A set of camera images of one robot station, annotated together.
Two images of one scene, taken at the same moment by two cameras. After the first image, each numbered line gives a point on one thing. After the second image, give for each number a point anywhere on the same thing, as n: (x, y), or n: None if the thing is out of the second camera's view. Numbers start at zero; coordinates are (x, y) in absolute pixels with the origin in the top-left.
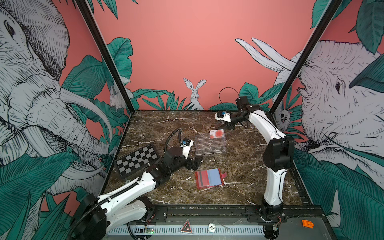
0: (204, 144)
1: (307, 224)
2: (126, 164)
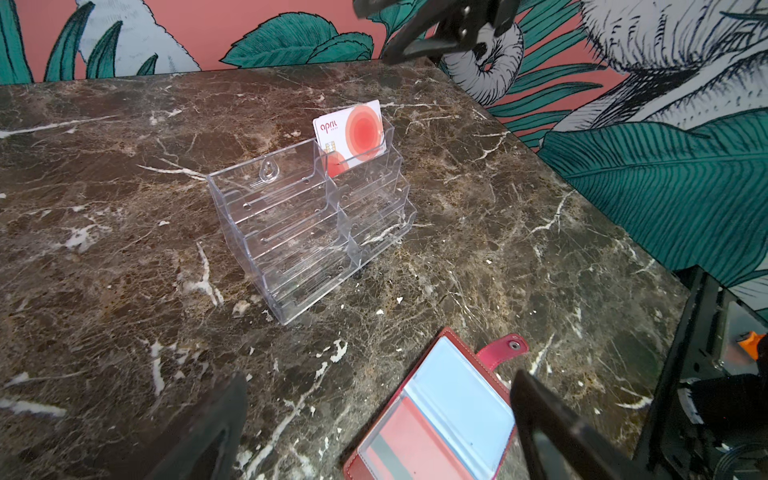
0: (297, 231)
1: (751, 343)
2: None
